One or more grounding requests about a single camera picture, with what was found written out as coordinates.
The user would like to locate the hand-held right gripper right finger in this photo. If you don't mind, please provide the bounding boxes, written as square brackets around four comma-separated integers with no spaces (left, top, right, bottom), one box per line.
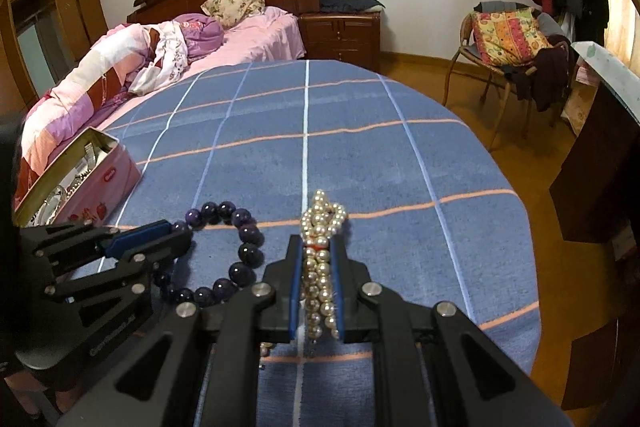
[330,236,575,427]

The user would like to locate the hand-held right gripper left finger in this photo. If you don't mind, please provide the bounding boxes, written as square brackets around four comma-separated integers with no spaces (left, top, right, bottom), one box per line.
[55,234,304,427]

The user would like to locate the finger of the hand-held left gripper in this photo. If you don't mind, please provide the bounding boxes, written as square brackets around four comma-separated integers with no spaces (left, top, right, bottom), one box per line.
[44,228,194,304]
[20,219,174,279]

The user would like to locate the pink metal tin box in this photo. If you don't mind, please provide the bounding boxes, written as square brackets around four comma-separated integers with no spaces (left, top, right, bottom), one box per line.
[12,127,143,228]

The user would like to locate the dark purple bead bracelet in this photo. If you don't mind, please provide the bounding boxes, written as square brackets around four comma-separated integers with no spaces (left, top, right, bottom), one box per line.
[152,201,265,308]

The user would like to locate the white pearl bracelet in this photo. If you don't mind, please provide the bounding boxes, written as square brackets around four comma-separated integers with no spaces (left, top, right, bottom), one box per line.
[299,189,349,344]

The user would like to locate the pale green jade bangle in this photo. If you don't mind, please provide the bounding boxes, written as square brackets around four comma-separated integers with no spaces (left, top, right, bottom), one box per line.
[30,187,68,225]

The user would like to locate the pink striped quilt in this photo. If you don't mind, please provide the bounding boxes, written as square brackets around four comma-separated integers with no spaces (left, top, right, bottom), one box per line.
[20,23,166,188]

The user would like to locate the blue checked tablecloth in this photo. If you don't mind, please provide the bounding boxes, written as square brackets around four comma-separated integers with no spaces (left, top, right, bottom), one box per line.
[70,59,543,427]

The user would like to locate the white pink cloth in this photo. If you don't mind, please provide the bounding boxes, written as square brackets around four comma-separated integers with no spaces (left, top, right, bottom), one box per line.
[127,21,189,96]

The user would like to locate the purple blanket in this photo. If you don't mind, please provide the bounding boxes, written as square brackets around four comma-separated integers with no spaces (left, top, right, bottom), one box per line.
[172,13,225,60]

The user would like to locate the bed with pink sheet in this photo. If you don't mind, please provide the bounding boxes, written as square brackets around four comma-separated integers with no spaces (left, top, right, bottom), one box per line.
[15,6,307,208]

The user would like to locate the brown wooden wardrobe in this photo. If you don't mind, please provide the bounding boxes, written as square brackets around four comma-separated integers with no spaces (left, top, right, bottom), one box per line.
[0,0,108,118]

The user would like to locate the floral pillow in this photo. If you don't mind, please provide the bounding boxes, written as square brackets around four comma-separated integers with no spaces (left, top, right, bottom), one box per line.
[201,0,266,28]

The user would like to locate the brown wooden nightstand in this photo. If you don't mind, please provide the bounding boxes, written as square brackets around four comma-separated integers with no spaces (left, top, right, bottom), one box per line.
[298,9,382,60]

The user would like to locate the wooden rattan chair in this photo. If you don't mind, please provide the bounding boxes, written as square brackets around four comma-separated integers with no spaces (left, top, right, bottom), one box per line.
[442,2,571,148]

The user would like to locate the dark folded clothes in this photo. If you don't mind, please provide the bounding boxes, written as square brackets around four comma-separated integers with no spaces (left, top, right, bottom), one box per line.
[320,0,385,14]

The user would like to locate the dark wooden desk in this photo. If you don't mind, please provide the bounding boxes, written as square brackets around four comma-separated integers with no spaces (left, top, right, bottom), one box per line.
[549,41,640,410]

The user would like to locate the colourful patchwork cushion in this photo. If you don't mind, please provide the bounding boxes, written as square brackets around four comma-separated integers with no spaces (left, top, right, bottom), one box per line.
[471,7,553,68]

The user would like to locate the dark brown garment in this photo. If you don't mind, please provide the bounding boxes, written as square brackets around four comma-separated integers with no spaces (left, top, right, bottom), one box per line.
[505,39,572,112]

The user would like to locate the pink beige bag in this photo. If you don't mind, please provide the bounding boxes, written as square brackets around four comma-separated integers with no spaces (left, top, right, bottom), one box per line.
[561,57,597,128]

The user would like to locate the grey garment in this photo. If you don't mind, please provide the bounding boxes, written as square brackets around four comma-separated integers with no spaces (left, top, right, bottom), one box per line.
[474,1,562,38]

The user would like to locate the white green patterned desk cover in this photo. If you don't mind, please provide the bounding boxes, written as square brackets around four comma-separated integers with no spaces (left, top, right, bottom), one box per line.
[570,41,640,125]

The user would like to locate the beige patterned curtain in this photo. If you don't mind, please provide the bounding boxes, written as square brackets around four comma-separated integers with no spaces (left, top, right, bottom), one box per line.
[600,0,640,68]

